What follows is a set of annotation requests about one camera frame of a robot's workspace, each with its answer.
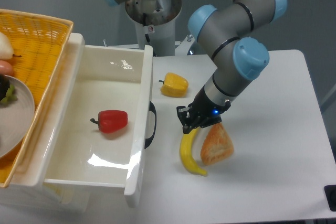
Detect yellow woven basket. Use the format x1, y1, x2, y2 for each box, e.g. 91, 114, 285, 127
1, 9, 74, 188

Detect red toy bell pepper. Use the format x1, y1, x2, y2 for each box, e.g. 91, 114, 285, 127
90, 110, 128, 134

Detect black object at table edge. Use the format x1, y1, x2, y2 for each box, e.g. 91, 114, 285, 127
324, 185, 336, 212

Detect white drawer cabinet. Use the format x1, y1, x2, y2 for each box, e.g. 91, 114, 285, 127
1, 33, 90, 212

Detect toy croissant bread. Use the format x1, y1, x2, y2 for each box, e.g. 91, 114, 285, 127
200, 123, 234, 166

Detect grey plate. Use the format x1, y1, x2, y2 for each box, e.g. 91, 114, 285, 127
1, 76, 35, 157

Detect yellow toy banana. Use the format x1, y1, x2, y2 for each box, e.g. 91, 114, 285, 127
179, 129, 207, 177

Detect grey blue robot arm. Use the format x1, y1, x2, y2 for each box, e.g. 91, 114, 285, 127
106, 0, 287, 134

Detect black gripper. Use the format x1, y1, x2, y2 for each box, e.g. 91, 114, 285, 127
176, 88, 231, 134

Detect pink toy sausage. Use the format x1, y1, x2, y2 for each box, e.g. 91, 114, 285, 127
0, 60, 14, 76

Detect yellow toy bell pepper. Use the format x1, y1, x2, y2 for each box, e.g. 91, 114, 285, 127
159, 72, 188, 98

